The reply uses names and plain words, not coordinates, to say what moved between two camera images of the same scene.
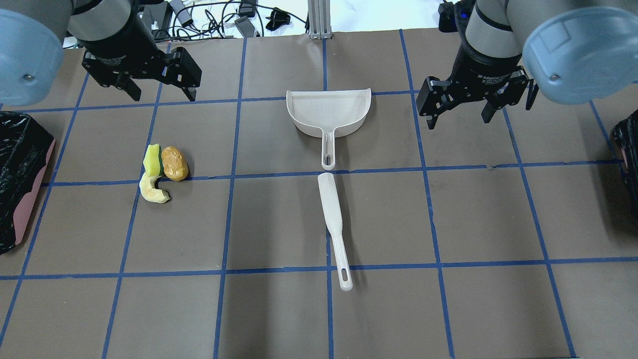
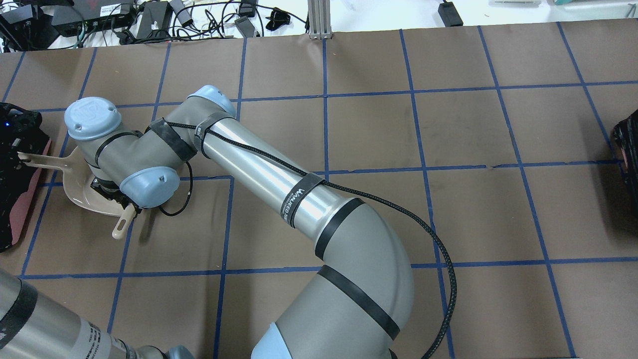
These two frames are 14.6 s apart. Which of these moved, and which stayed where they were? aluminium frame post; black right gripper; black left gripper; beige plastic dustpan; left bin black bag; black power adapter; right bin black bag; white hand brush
Moved: beige plastic dustpan; black right gripper; white hand brush; black left gripper
Stayed: aluminium frame post; black power adapter; right bin black bag; left bin black bag
